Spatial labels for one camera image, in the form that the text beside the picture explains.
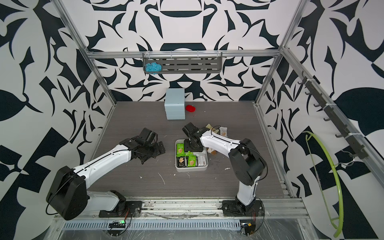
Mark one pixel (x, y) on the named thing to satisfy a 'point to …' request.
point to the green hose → (308, 137)
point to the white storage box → (188, 168)
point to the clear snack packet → (201, 159)
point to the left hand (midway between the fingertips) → (157, 149)
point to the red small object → (190, 108)
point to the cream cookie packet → (208, 126)
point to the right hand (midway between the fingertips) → (187, 146)
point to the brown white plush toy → (211, 151)
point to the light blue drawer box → (175, 103)
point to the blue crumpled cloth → (153, 68)
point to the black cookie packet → (182, 161)
